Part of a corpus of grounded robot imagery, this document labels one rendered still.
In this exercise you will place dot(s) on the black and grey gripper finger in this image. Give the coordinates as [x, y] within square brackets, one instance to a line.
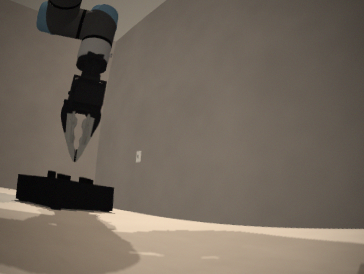
[67, 123]
[89, 124]

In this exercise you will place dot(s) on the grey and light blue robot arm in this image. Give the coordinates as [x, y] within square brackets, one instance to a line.
[64, 18]

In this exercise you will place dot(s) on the black lighting desk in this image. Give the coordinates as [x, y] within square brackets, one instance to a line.
[62, 193]

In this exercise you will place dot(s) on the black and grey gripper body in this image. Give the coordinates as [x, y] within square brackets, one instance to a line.
[88, 92]

